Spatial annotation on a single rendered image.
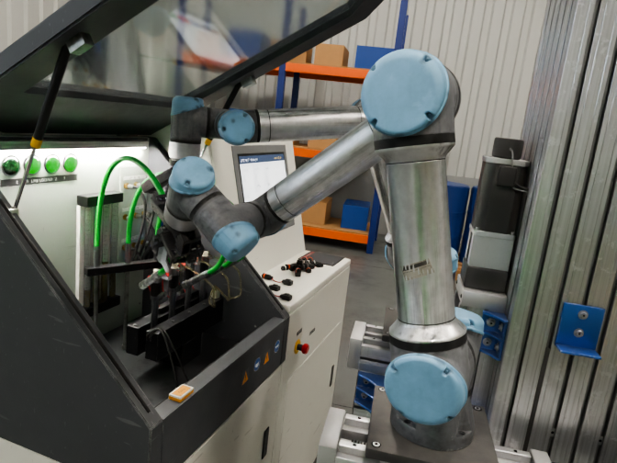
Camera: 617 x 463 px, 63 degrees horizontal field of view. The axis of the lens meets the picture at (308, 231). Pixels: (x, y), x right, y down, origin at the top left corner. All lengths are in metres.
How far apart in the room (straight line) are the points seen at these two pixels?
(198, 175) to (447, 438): 0.62
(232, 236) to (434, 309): 0.35
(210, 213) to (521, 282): 0.61
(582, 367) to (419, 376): 0.47
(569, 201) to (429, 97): 0.45
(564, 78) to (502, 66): 6.70
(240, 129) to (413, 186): 0.52
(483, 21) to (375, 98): 7.10
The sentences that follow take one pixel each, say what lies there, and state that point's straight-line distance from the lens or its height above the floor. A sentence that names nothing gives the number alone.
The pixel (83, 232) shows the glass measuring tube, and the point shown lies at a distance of 1.58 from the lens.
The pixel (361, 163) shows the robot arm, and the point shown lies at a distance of 0.90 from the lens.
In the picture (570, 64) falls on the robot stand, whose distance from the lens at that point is 1.05.
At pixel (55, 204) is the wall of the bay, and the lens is 1.51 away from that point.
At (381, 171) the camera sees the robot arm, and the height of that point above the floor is 1.45.
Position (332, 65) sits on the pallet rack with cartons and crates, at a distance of 6.40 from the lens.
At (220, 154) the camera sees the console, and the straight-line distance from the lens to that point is 1.73.
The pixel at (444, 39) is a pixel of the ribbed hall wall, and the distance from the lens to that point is 7.73.
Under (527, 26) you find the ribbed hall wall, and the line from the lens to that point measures 7.88.
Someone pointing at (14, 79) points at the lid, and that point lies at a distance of 1.16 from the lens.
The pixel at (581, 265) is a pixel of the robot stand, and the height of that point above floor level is 1.35.
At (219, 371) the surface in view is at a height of 0.95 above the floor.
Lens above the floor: 1.57
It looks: 12 degrees down
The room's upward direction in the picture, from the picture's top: 6 degrees clockwise
